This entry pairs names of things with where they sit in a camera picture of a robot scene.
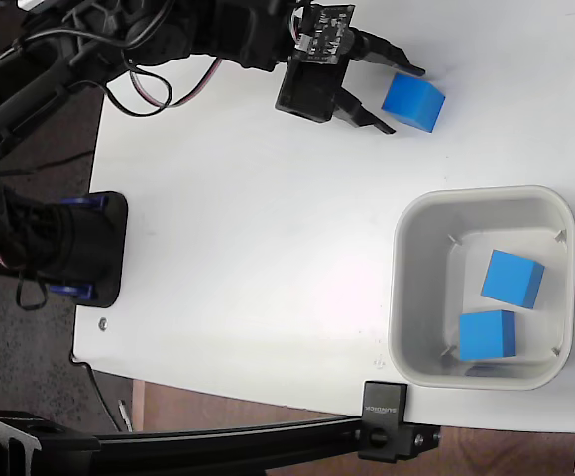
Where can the black rail clamp block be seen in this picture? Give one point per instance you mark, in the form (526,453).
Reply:
(384,421)

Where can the small metal nut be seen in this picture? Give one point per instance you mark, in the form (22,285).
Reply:
(102,323)

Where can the white plastic tray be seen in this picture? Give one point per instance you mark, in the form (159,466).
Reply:
(416,277)

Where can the black bracket with white plate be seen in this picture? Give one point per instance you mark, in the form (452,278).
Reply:
(15,441)

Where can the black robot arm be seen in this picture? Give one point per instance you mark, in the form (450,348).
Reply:
(178,30)

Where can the white device corner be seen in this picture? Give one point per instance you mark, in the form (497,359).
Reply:
(32,4)

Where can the small camera circuit board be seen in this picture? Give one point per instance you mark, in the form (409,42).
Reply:
(324,32)

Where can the black aluminium rail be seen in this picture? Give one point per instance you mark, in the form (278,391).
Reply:
(228,443)

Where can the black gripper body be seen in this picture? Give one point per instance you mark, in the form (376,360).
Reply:
(310,91)

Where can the blue cube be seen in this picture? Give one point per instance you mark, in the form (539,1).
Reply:
(411,104)
(483,334)
(508,277)

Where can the blue table clamp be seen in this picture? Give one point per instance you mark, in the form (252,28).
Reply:
(86,203)
(72,291)

